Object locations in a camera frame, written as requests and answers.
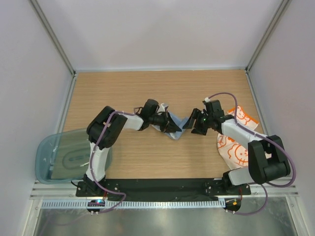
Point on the orange and white towel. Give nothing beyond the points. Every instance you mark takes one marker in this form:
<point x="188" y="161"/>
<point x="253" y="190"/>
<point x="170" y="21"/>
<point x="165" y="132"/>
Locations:
<point x="234" y="154"/>

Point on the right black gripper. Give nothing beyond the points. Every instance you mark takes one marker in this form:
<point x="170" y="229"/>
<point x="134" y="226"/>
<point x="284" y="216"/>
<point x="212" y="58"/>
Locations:
<point x="195" y="115"/>

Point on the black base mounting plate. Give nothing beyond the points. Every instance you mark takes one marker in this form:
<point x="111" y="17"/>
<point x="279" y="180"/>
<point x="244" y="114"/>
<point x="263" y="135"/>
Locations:
<point x="173" y="190"/>

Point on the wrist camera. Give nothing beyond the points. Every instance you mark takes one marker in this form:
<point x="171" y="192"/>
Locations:
<point x="213" y="108"/>
<point x="148" y="110"/>

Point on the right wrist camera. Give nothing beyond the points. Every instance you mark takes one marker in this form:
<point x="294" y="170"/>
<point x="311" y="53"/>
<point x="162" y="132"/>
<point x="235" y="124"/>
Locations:
<point x="213" y="108"/>

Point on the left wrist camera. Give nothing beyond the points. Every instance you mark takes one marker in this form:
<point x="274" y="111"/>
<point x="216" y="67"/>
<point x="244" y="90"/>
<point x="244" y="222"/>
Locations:
<point x="148" y="110"/>

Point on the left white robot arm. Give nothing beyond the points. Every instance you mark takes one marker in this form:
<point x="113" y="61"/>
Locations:
<point x="106" y="127"/>

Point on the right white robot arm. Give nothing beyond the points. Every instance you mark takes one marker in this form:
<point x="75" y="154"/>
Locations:
<point x="268" y="162"/>

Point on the translucent blue plastic bin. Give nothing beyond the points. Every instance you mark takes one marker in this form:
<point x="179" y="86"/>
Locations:
<point x="63" y="157"/>

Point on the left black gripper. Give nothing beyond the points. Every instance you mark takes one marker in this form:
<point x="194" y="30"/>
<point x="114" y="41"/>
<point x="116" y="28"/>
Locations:
<point x="168" y="125"/>

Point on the blue bear towel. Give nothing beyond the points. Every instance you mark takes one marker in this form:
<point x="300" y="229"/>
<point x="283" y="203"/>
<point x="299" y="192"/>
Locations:
<point x="179" y="122"/>

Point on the white slotted cable duct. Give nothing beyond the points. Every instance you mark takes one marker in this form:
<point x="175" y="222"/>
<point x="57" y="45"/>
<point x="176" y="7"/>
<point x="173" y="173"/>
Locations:
<point x="97" y="204"/>

